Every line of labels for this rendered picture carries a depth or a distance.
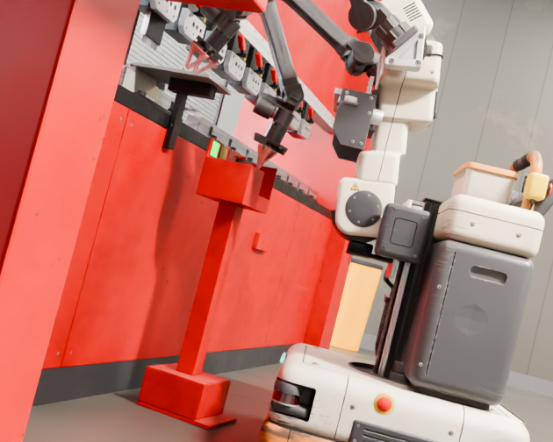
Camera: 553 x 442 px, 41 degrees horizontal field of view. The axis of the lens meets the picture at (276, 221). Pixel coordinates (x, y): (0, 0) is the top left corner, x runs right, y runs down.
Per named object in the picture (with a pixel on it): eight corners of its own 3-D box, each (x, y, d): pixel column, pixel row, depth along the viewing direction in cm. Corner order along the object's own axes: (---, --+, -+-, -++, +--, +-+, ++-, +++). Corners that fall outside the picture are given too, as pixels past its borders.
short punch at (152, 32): (143, 40, 228) (151, 11, 228) (138, 39, 228) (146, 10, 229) (158, 52, 237) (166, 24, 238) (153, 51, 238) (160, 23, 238)
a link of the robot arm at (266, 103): (303, 91, 233) (298, 102, 241) (271, 74, 232) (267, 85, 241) (287, 122, 229) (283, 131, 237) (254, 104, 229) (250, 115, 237)
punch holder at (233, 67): (227, 70, 279) (238, 28, 280) (207, 67, 282) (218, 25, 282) (240, 82, 293) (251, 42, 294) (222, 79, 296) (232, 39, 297)
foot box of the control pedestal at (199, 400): (208, 430, 212) (219, 389, 213) (136, 404, 222) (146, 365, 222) (235, 422, 231) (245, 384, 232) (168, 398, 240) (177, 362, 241)
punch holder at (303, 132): (300, 133, 373) (308, 102, 374) (284, 131, 376) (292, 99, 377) (308, 140, 387) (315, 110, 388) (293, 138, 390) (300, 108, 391)
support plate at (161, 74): (209, 77, 214) (210, 74, 215) (132, 64, 223) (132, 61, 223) (231, 96, 231) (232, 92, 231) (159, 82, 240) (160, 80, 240)
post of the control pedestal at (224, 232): (192, 375, 224) (236, 204, 227) (175, 370, 226) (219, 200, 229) (201, 374, 230) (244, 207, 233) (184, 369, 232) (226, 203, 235)
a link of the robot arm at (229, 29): (240, 21, 220) (245, 26, 226) (224, 6, 221) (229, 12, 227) (225, 39, 221) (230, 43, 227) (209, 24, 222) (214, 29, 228)
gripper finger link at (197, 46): (175, 59, 222) (196, 35, 221) (185, 66, 229) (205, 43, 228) (190, 73, 220) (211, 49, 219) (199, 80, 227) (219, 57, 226)
